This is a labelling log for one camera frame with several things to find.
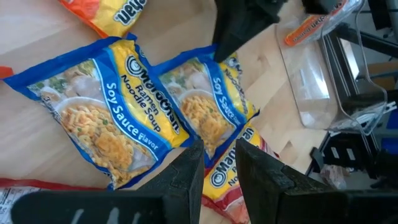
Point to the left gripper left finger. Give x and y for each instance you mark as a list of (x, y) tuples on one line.
[(174, 199)]

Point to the blue Maruchan noodle pack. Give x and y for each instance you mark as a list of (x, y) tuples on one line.
[(208, 105), (102, 112)]

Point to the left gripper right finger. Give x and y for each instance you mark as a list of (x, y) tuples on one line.
[(273, 196)]

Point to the orange Maruchan noodle pack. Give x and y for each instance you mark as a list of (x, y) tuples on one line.
[(306, 29), (4, 72), (105, 15)]

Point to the small blue object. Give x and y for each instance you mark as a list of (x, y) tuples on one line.
[(391, 146)]

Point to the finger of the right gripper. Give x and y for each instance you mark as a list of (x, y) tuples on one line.
[(242, 21), (323, 5)]

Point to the black metal table frame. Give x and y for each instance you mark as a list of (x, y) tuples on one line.
[(342, 141)]

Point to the clear plastic bin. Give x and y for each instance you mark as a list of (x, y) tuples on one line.
[(314, 93)]

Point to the red Maruchan noodle pack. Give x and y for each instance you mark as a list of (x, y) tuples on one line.
[(12, 199), (222, 177)]

